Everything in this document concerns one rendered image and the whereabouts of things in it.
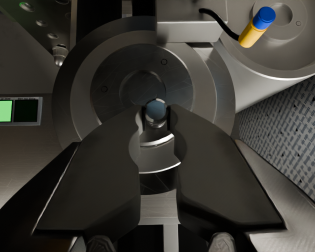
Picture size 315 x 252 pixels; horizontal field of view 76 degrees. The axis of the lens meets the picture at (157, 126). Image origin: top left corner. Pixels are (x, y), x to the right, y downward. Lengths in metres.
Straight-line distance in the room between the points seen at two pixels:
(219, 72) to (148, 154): 0.09
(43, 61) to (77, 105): 1.84
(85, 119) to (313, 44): 0.20
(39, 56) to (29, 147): 1.52
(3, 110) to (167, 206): 0.45
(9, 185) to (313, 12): 0.61
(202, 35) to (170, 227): 0.44
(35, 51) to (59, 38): 1.52
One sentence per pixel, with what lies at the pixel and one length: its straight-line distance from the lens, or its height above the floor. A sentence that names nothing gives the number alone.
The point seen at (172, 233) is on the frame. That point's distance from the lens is 0.53.
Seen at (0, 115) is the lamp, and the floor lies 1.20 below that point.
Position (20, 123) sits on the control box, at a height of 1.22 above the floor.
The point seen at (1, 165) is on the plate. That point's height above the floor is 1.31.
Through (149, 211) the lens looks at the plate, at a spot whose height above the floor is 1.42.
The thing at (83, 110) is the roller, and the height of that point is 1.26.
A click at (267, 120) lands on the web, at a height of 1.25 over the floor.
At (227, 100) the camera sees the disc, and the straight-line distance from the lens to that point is 0.17.
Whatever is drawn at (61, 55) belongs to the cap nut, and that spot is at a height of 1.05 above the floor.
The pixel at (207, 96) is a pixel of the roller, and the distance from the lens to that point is 0.16.
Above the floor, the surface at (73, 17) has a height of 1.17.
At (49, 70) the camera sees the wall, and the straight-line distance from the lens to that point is 1.96.
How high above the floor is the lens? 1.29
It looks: 8 degrees down
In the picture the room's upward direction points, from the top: 179 degrees clockwise
